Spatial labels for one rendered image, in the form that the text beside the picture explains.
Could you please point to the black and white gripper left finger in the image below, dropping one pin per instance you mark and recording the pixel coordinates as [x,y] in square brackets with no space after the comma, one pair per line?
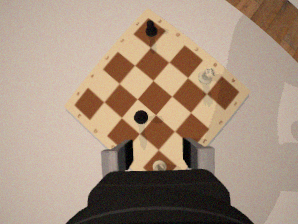
[118,158]

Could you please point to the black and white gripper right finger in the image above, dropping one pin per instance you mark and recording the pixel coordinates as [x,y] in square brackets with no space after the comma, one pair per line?
[197,156]

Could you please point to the brown and cream chessboard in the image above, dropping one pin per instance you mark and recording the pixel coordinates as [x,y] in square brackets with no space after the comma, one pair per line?
[158,75]

